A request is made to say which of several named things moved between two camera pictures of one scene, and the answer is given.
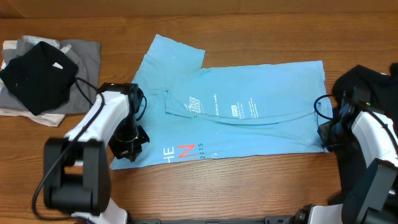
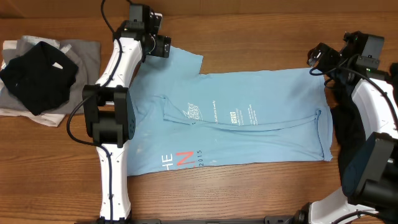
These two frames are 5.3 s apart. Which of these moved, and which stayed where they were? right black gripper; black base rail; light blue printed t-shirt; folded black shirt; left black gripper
Moved: right black gripper; left black gripper; light blue printed t-shirt
Stayed: black base rail; folded black shirt
